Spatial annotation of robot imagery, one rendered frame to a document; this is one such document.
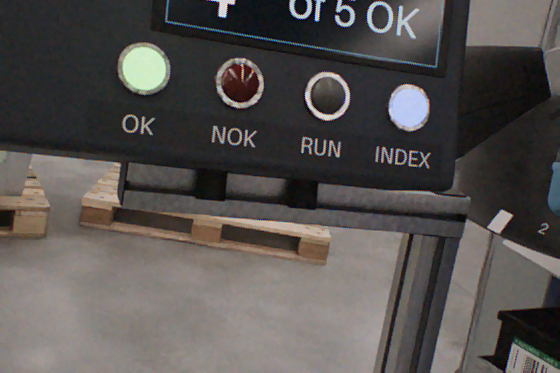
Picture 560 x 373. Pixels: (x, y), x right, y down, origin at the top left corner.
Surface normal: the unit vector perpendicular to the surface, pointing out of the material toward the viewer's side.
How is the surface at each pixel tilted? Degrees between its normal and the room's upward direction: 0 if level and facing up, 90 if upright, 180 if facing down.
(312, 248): 88
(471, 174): 52
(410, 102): 72
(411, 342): 90
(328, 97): 79
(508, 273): 90
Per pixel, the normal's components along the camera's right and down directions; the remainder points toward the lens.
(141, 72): 0.27, 0.04
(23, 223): 0.40, 0.25
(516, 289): -0.94, -0.11
